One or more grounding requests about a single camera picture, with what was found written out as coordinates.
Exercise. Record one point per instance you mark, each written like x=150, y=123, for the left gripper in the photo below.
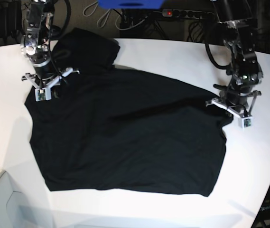
x=234, y=102

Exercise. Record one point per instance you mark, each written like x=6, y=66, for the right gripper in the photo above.
x=50, y=79

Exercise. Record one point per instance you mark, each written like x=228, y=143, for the black t-shirt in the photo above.
x=124, y=129

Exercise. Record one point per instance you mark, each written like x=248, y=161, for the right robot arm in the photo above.
x=35, y=44

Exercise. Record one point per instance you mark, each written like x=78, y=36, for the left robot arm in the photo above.
x=239, y=35

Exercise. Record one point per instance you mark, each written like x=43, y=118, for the blue box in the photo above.
x=130, y=4

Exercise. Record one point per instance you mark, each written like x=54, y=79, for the black power strip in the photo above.
x=187, y=14

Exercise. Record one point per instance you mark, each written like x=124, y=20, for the white bin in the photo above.
x=16, y=211

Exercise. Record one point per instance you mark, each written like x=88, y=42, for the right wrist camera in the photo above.
x=43, y=94

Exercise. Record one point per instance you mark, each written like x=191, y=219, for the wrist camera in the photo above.
x=43, y=94
x=245, y=121

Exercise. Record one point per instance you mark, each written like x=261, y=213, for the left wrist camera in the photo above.
x=245, y=121

